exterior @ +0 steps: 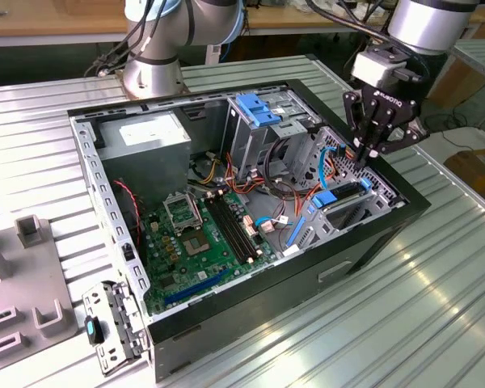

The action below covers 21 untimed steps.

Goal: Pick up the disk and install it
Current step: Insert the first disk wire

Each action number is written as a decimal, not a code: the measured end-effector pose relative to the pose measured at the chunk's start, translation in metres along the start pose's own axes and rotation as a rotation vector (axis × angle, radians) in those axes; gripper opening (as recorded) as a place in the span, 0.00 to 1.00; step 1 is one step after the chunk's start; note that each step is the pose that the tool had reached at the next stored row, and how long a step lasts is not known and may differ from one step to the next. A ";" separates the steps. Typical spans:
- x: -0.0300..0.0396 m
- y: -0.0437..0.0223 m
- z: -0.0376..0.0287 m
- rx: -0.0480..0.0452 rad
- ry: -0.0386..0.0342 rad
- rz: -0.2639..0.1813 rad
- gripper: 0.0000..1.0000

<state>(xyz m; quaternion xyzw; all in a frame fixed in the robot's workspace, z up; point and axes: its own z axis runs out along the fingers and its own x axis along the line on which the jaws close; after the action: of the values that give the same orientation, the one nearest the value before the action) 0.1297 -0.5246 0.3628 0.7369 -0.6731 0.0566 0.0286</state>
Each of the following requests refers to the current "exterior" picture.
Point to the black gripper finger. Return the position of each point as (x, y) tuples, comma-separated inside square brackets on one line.
[(412, 135), (357, 117)]

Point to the perforated metal disk bay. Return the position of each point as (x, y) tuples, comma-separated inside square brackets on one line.
[(384, 190)]

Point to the large brown cardboard box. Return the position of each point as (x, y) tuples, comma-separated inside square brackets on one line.
[(460, 81)]

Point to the blue drive cage latch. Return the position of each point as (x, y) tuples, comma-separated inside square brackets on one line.
[(262, 117)]

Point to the metal slat side table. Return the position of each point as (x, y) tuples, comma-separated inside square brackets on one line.
[(481, 52)]

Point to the grey metal drive cage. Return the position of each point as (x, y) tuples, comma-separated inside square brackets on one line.
[(242, 141)]

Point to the black RAM slot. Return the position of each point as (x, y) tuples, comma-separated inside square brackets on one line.
[(230, 229), (241, 225), (225, 231), (235, 227)]

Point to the black PC case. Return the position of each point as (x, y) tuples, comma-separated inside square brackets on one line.
[(266, 299)]

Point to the grey power supply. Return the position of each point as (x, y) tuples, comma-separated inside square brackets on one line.
[(145, 169)]

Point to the green motherboard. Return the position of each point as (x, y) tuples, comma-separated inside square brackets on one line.
[(186, 275)]

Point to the blue expansion slot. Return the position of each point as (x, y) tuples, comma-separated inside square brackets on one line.
[(194, 289)]

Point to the long wooden desk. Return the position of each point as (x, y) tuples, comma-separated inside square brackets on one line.
[(44, 16)]

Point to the small black teal device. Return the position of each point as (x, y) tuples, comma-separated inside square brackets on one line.
[(97, 333)]

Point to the grey parts rack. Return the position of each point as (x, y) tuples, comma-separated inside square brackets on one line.
[(24, 291)]

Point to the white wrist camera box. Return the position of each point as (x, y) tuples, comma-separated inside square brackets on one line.
[(372, 68)]

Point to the hinged metal slot bracket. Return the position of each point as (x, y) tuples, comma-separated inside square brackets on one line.
[(105, 359)]

